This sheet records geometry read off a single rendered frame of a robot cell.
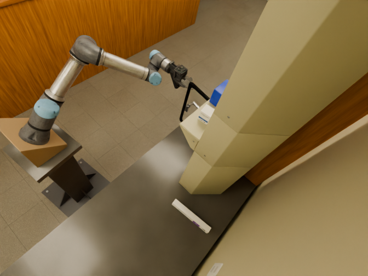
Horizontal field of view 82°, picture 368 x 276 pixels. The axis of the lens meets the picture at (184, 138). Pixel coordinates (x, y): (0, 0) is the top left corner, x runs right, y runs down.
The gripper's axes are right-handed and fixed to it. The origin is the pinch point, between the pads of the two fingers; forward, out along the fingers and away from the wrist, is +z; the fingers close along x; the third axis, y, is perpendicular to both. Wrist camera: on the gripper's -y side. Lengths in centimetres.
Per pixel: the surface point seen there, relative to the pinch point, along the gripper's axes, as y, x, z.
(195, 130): 19.9, -34.3, 26.4
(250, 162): 16, -26, 53
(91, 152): -131, -50, -72
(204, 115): 24.5, -28.8, 25.4
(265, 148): 30, -26, 53
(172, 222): -37, -58, 45
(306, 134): 25, 0, 64
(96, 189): -129, -71, -35
